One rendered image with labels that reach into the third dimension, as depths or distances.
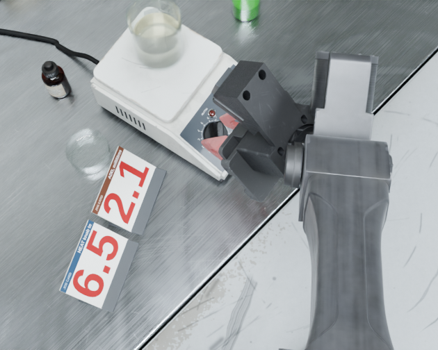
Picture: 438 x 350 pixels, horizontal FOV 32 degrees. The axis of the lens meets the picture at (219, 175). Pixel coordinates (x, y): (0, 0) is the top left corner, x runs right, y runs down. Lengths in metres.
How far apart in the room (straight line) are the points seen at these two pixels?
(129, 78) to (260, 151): 0.27
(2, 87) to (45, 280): 0.27
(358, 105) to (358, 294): 0.21
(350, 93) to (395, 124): 0.35
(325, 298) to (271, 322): 0.41
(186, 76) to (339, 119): 0.30
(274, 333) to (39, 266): 0.30
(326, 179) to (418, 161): 0.42
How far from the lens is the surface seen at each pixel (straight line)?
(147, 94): 0.92
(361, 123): 0.67
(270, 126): 0.70
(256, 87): 0.68
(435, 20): 1.10
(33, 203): 0.99
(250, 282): 0.93
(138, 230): 0.95
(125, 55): 0.95
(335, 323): 0.50
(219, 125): 0.92
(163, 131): 0.92
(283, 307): 0.92
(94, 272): 0.92
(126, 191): 0.95
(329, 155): 0.61
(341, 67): 0.67
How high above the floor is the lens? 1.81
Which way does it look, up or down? 70 degrees down
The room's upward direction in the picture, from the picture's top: 4 degrees counter-clockwise
